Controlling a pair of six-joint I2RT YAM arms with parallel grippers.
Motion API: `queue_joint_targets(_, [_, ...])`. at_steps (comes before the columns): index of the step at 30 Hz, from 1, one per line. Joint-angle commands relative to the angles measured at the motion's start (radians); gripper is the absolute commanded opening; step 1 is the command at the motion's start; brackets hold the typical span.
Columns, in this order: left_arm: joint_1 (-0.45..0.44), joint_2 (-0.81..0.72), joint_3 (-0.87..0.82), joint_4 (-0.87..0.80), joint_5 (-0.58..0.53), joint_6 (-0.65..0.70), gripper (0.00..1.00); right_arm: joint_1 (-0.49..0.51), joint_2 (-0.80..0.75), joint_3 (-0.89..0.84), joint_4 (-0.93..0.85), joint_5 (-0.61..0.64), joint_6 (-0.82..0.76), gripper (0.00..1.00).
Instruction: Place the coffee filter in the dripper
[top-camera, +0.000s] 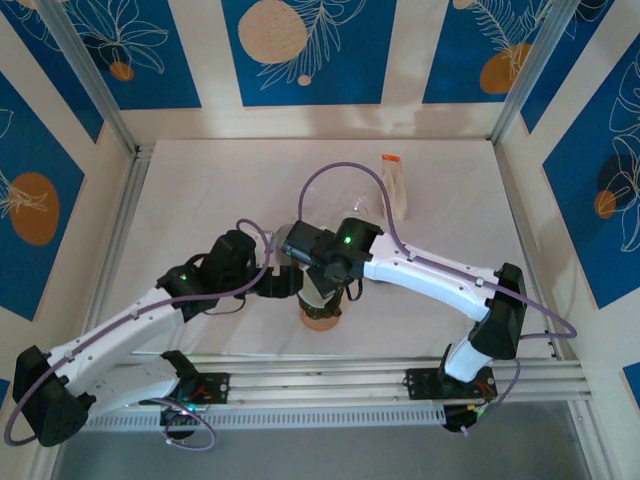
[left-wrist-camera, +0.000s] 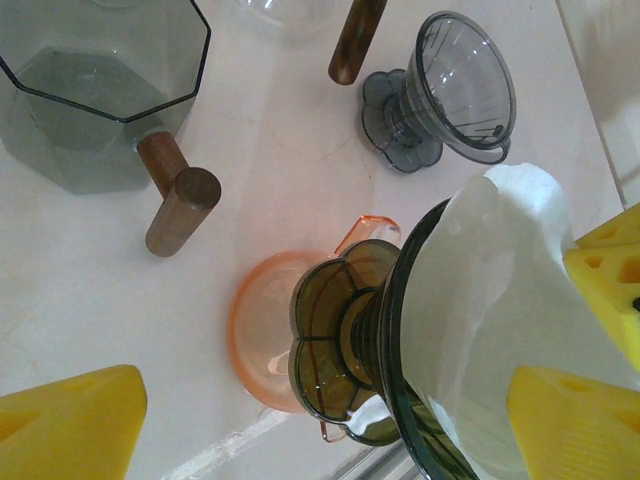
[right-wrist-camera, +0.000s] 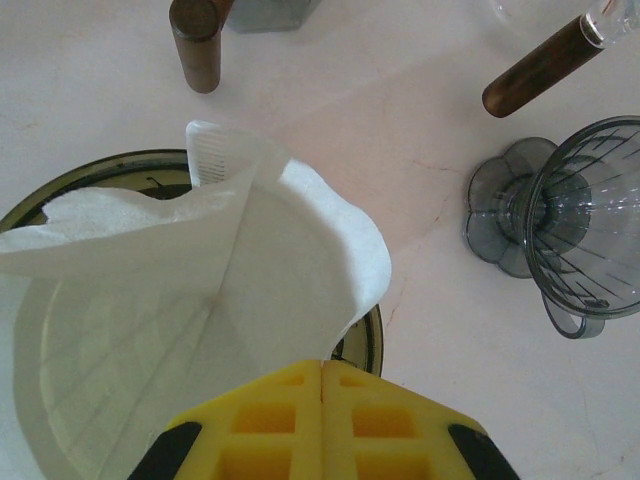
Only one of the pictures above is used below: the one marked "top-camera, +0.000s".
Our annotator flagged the olive green plastic dripper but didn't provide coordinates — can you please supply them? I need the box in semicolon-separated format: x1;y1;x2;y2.
295;287;346;321

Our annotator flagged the clear glass carafe brown handle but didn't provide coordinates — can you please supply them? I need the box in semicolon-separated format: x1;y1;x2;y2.
342;192;374;219

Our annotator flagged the coffee filter pack orange tab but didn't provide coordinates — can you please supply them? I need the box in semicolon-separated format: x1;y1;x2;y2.
380;153;409;221

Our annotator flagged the black controller board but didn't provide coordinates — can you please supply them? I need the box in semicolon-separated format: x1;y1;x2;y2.
442;404;494;436
159;405;201;444

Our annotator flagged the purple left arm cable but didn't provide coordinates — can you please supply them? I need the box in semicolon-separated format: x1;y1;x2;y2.
4;218;275;451

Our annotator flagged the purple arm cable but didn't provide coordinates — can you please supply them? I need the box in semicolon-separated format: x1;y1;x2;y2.
4;218;275;451
297;160;578;435

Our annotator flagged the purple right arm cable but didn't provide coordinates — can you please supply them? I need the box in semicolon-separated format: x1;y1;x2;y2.
297;160;578;435

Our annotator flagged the aluminium rail frame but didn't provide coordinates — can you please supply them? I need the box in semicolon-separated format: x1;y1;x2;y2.
42;355;594;414

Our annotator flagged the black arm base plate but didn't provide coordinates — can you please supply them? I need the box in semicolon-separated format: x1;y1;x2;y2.
405;367;499;401
138;372;231;405

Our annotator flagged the aluminium side rail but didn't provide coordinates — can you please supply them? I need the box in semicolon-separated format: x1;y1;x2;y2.
74;143;156;371

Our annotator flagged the white slotted cable duct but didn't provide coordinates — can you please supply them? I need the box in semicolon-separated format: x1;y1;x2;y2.
64;404;446;432

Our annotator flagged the aluminium corner post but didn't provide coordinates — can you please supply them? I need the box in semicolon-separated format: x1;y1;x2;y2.
488;0;582;147
37;0;140;155

